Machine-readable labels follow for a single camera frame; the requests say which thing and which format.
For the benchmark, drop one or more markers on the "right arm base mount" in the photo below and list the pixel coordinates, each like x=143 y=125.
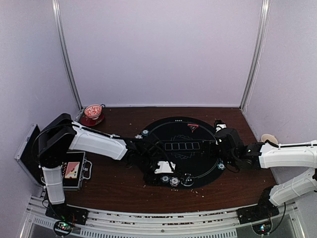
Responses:
x=256 y=213

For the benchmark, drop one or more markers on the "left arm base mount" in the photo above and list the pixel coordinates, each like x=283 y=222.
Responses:
x=67 y=213

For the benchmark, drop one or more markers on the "aluminium poker case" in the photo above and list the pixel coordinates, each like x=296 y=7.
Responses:
x=24 y=158

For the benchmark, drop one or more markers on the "round black poker mat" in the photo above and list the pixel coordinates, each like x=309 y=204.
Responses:
x=185 y=149

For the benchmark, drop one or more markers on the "left aluminium frame post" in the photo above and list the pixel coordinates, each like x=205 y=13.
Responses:
x=64 y=51

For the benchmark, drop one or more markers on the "red black all-in triangle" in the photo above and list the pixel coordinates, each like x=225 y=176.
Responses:
x=193 y=127

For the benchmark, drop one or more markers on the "white green paper cup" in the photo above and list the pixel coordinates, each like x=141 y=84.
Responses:
x=269 y=137

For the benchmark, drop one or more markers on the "dark red saucer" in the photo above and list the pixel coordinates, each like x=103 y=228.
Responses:
x=89 y=122

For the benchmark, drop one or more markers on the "red card box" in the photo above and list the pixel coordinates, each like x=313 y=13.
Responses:
x=70 y=170

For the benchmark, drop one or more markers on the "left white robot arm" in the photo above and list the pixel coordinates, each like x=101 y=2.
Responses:
x=63 y=134

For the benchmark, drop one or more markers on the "aluminium front rail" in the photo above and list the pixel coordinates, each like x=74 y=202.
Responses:
x=209 y=224

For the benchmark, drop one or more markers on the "green white chips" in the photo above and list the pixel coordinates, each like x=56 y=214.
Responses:
x=145 y=132
x=165 y=179
x=221 y=166

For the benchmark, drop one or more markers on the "right aluminium frame post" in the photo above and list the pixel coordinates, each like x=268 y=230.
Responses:
x=264 y=15

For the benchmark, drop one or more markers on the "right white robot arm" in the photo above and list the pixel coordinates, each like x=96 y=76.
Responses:
x=265 y=155

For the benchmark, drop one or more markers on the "aluminium frame post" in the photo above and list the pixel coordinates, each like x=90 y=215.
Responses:
x=264 y=15
x=64 y=51

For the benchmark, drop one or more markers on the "red white patterned bowl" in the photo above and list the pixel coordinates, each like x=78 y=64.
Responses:
x=93 y=111

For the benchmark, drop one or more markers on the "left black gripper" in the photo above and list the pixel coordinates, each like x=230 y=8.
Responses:
x=151 y=180

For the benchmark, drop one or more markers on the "blue white chips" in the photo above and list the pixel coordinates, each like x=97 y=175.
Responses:
x=138 y=136
x=174 y=181

